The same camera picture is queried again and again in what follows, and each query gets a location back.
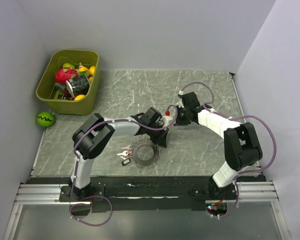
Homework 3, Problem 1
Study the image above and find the black key fob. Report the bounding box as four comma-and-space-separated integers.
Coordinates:
121, 158, 131, 166

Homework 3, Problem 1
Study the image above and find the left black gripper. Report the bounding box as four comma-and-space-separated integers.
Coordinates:
146, 122, 169, 148

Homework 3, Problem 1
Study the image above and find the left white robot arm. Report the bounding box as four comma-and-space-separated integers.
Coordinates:
69, 107, 174, 201

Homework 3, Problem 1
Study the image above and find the black cup in bin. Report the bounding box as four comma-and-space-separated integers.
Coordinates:
66, 75, 90, 96

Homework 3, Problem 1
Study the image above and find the yellow lemon toy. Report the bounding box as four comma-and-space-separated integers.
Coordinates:
89, 66, 96, 76

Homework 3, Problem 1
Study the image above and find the green watermelon ball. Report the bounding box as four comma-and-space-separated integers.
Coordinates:
36, 111, 55, 127

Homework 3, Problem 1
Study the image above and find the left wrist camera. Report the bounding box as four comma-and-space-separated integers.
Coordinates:
159, 110, 174, 127

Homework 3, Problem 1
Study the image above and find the blue tag key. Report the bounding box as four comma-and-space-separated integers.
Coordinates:
117, 146, 130, 160

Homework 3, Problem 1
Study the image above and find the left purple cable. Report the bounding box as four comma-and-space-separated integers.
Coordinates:
69, 104, 179, 228

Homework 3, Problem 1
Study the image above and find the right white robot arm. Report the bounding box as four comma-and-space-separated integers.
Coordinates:
174, 91, 263, 200

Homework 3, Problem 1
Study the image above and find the olive green plastic bin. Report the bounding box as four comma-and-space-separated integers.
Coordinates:
35, 49, 101, 116

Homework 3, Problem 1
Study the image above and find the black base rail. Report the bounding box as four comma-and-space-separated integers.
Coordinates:
58, 175, 238, 213

